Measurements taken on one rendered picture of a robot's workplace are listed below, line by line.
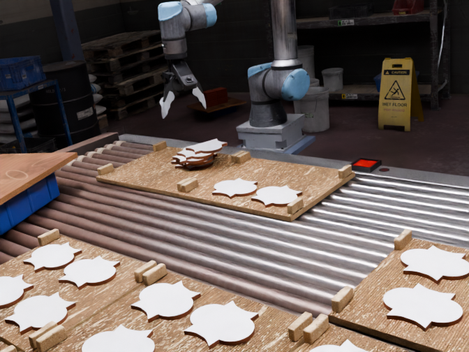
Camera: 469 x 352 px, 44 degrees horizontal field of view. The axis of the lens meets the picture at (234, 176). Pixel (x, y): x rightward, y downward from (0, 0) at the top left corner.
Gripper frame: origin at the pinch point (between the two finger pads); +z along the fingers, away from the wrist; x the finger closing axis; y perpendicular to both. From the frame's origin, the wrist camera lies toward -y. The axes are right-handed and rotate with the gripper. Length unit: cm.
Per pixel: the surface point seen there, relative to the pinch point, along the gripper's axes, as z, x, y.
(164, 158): 20.2, 3.1, 18.8
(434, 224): 17, -30, -80
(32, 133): 113, 2, 422
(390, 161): 117, -218, 146
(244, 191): 16.2, -2.2, -33.6
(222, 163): 18.8, -10.0, -3.3
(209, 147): 12.6, -6.6, -1.5
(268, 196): 15.7, -5.4, -41.8
